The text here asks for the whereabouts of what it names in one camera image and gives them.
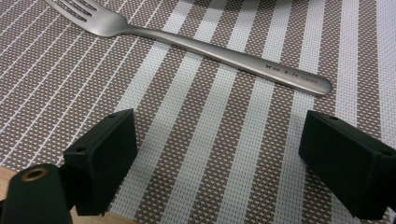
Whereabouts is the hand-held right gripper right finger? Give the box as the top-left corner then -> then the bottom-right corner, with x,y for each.
298,109 -> 396,220

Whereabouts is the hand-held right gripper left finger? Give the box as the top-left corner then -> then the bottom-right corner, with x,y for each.
63,108 -> 138,217

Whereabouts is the silver metal fork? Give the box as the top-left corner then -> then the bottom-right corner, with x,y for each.
44,0 -> 333,97

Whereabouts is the brown white striped woven placemat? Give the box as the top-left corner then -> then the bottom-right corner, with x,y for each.
0,0 -> 396,224

